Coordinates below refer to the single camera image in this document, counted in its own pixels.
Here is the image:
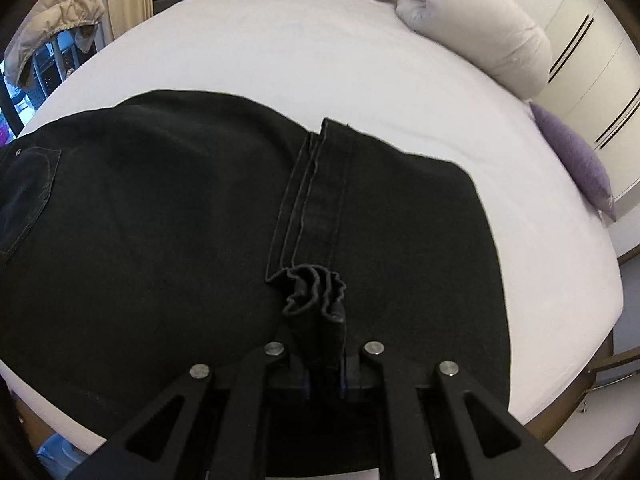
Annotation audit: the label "black denim pants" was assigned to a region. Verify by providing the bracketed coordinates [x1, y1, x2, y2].
[0, 89, 511, 478]

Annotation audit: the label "white wardrobe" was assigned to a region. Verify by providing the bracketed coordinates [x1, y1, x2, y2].
[465, 0, 640, 201]

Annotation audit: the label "rolled white duvet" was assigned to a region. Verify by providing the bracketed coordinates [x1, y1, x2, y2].
[395, 0, 553, 100]

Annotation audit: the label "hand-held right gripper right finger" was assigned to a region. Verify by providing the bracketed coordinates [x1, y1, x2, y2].
[340, 341, 566, 480]

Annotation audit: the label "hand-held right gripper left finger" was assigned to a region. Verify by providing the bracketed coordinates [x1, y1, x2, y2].
[75, 342, 311, 480]

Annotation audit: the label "purple cushion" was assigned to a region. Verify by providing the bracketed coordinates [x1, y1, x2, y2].
[529, 101, 617, 222]

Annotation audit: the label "beige puffer jacket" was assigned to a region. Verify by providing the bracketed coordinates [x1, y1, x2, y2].
[5, 0, 106, 86]

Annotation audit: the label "bed with white sheet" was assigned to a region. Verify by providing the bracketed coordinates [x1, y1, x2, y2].
[0, 0, 626, 461]

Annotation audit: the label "blue cloth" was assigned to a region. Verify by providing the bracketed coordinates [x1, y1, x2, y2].
[36, 432, 87, 480]

